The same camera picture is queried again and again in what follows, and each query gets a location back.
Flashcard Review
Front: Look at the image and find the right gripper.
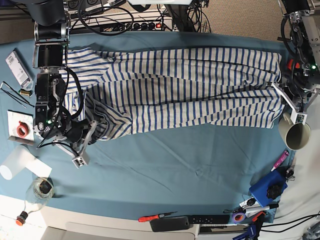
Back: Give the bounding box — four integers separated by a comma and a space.
53, 119, 91, 150

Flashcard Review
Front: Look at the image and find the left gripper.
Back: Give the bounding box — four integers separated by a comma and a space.
282, 77, 315, 104

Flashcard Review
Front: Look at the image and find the blue white striped T-shirt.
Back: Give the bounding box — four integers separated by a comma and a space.
60, 47, 284, 141

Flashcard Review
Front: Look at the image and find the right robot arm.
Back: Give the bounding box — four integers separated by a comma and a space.
22, 0, 93, 154

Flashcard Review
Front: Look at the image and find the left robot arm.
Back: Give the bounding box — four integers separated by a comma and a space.
278, 0, 320, 101

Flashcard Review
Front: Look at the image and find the orange plastic block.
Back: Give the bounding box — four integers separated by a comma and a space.
287, 59, 301, 70

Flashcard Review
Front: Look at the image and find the grey ceramic mug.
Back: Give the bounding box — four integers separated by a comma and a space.
278, 112, 311, 151

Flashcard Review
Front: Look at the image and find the red tape roll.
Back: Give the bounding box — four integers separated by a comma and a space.
16, 121, 30, 138

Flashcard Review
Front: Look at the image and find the metal hex key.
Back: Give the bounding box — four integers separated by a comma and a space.
0, 81, 34, 109

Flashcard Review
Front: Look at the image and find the gold green battery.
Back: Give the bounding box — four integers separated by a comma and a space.
18, 89, 33, 98

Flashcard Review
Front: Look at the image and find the pink white pen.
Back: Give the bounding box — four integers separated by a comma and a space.
271, 150, 290, 172

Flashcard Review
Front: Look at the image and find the clear glass bottle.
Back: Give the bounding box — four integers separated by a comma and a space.
15, 177, 55, 226

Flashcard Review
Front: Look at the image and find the white barcode blister pack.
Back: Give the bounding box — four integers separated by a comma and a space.
5, 50, 34, 91

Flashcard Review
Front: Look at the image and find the teal table cloth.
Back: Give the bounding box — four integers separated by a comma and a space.
0, 31, 317, 224

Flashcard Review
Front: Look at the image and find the blue plastic box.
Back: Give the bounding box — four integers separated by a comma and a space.
249, 170, 288, 207

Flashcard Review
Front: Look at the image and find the black marker pen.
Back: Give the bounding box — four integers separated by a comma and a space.
245, 203, 279, 218

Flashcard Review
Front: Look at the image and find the black power strip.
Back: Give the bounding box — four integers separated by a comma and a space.
117, 22, 165, 31

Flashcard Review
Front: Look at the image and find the black smartphone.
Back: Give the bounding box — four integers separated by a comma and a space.
149, 216, 190, 233

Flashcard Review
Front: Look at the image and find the purple tape roll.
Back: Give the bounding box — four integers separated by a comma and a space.
232, 212, 246, 224

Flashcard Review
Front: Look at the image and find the black remote control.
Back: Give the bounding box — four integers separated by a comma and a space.
188, 215, 230, 225

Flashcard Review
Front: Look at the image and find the blue black bar clamp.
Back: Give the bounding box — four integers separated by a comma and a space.
232, 211, 266, 240

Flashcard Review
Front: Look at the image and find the red handled screwdriver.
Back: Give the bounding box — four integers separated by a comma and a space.
138, 211, 176, 223

